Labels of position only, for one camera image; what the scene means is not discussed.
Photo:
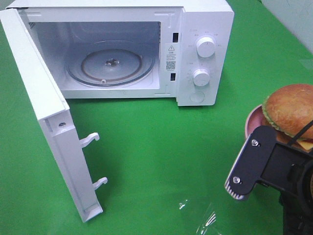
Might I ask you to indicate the lower white microwave knob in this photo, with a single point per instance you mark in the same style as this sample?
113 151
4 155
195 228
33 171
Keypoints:
201 77

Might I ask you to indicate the burger with lettuce and cheese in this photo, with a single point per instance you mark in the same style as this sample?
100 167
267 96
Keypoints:
288 110

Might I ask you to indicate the white microwave knob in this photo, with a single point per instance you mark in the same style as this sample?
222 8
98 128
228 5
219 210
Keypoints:
205 46
201 77

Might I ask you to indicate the upper white microwave knob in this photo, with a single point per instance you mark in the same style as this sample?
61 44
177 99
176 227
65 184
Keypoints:
205 46

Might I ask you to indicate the round door release button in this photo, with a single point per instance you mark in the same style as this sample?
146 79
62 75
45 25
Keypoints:
197 97

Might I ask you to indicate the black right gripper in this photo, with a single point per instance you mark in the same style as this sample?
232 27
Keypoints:
301 177

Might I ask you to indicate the pink round plate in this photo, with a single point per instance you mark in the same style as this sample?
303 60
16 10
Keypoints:
253 120

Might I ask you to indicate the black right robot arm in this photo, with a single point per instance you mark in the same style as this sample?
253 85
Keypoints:
295 222

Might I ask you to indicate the white microwave door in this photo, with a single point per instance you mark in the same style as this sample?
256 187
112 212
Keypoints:
54 117

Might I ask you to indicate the white microwave oven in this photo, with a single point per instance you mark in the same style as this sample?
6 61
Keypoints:
56 26

